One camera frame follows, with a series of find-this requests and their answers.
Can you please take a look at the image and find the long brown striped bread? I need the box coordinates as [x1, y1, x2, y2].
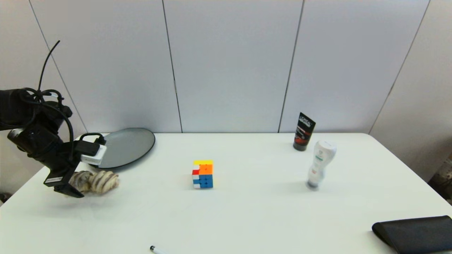
[69, 170, 119, 194]

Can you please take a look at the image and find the round grey plate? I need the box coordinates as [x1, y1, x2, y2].
[88, 128, 156, 169]

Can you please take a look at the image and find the colourful puzzle cube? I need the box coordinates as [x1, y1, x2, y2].
[192, 160, 214, 189]

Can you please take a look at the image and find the black cosmetic tube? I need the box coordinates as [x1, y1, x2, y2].
[292, 113, 315, 152]

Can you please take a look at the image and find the white squeeze bottle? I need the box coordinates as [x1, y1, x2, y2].
[305, 140, 337, 190]

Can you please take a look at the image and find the black flat pouch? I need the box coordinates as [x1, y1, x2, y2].
[371, 215, 452, 254]

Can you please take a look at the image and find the brown background clutter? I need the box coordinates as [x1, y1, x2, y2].
[428, 152, 452, 206]

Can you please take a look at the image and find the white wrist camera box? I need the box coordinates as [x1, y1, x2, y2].
[75, 140, 107, 165]

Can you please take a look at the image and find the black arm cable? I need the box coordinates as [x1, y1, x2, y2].
[21, 41, 106, 163]

